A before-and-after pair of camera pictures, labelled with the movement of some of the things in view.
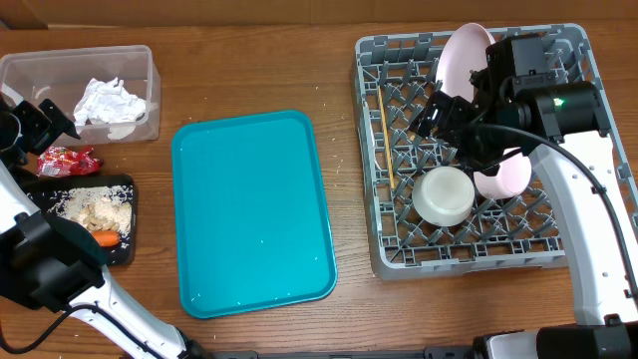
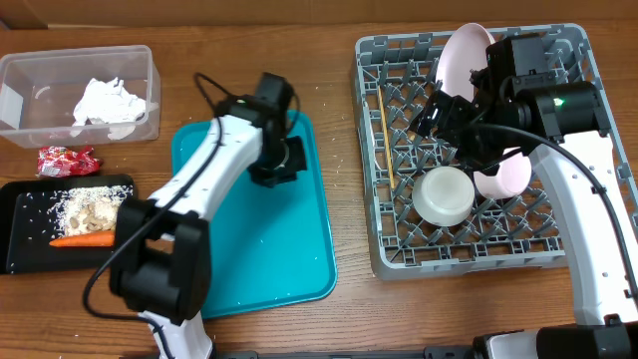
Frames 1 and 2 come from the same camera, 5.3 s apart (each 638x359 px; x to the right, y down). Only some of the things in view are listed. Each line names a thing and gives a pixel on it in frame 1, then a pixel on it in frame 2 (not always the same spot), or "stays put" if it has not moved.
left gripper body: x=26 y=129 → x=280 y=162
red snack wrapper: x=65 y=162 stays put
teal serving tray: x=251 y=217 stays put
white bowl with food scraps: x=443 y=195 stays put
